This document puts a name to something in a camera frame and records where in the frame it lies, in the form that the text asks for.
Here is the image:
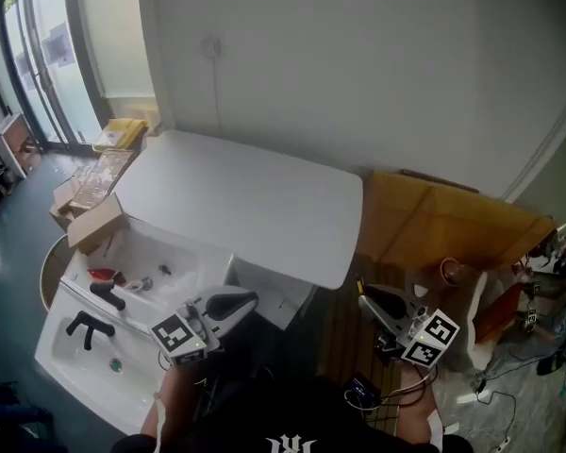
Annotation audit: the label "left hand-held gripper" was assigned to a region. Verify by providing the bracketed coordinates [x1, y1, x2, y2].
[149, 284, 258, 368]

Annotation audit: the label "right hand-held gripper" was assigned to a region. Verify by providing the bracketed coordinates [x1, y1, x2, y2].
[358, 284, 461, 366]

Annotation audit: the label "person's right forearm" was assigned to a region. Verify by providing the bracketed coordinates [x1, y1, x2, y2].
[394, 364, 443, 445]

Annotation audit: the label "person's left forearm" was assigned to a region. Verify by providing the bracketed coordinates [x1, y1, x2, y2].
[140, 361, 207, 445]

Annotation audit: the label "wooden slatted board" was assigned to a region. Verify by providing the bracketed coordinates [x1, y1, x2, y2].
[318, 252, 409, 398]

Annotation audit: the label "tan round cup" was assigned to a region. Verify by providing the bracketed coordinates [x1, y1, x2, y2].
[440, 257, 469, 288]

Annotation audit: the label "white ceramic sink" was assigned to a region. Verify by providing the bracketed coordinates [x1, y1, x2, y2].
[34, 282, 172, 437]
[59, 218, 236, 311]

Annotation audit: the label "black device with screen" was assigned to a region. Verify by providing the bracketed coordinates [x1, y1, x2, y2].
[342, 372, 384, 409]

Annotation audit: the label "white moulded chair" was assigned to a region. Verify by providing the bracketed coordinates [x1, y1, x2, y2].
[452, 271, 507, 373]

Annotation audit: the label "large yellow sheet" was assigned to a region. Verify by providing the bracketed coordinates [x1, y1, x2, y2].
[357, 169, 558, 278]

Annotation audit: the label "orange board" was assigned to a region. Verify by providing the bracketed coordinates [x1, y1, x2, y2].
[474, 280, 525, 344]

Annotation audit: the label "black lever faucet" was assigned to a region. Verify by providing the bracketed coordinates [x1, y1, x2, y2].
[89, 280, 127, 311]

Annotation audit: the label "person in dark sweatshirt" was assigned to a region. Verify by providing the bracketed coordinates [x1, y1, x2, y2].
[111, 374, 475, 453]

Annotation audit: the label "red plastic object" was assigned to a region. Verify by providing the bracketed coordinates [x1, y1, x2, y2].
[86, 267, 125, 288]

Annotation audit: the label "black forked faucet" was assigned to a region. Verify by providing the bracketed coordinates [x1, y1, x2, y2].
[65, 310, 117, 351]

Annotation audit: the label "open brown cardboard box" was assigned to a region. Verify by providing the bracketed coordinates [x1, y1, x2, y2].
[66, 193, 131, 256]

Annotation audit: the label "printed flat cardboard box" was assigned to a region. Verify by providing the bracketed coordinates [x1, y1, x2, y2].
[69, 149, 137, 212]

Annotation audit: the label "black shoe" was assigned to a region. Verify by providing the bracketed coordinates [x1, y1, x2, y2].
[536, 348, 566, 378]

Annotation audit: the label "round wooden stool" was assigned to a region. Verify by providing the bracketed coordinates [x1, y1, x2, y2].
[39, 233, 73, 309]

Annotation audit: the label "small brown cardboard box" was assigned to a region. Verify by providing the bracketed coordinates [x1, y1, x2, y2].
[48, 178, 84, 231]

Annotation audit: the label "yellow padded envelope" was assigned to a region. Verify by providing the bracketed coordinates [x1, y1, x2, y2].
[92, 117, 150, 151]

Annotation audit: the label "wooden cabinet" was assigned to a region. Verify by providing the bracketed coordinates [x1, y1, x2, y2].
[0, 110, 40, 179]

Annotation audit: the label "dark-framed glass doors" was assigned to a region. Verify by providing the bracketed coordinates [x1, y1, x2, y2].
[0, 0, 106, 147]

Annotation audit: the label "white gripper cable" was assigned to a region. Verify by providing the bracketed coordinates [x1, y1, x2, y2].
[379, 364, 439, 409]

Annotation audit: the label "white strap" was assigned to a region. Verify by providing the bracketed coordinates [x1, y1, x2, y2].
[152, 392, 167, 453]

